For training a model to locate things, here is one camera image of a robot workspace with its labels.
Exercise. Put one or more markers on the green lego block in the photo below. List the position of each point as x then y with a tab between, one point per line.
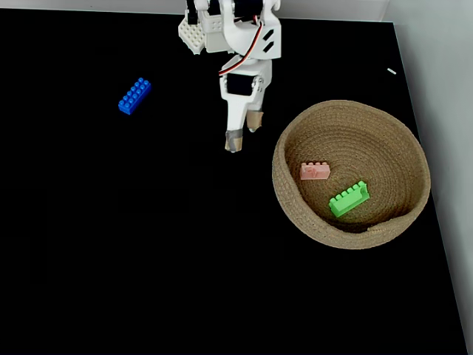
349	199

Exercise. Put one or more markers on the small white scrap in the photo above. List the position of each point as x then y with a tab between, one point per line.
391	71

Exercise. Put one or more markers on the pink lego block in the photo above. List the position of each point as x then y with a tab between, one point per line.
315	171

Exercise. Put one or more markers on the blue lego block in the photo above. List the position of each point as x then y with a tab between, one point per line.
134	96

